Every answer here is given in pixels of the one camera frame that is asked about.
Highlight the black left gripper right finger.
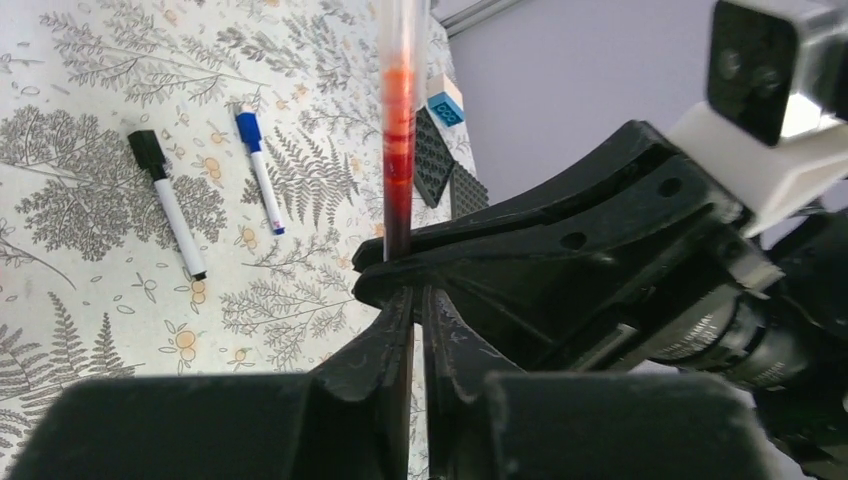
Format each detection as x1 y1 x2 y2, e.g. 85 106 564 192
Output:
421 287 776 479

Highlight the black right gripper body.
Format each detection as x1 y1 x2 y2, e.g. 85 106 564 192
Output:
569 211 847 479

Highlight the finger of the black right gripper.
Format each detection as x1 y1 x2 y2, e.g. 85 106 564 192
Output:
353 121 682 272
355 155 746 370

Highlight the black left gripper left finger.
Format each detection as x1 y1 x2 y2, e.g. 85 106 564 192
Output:
10 288 415 479

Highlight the clear pen cap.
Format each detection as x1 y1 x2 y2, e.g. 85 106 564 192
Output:
377 0 431 110

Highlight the white marker blue end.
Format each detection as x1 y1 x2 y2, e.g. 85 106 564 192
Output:
235 104 285 236

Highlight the white marker black tip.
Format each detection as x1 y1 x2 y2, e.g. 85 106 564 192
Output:
128 130 207 281

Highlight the orange red pen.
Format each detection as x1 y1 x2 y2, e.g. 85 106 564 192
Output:
383 63 415 479

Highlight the grey lego baseplate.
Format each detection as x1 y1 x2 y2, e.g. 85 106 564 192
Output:
450 163 489 219

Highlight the dark green lego baseplate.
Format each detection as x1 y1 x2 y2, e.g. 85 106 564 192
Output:
414 107 456 208

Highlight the white blue lego brick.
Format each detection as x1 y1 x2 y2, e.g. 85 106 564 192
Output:
427 73 465 127

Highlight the floral table mat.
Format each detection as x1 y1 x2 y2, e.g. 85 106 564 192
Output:
1 1 384 478

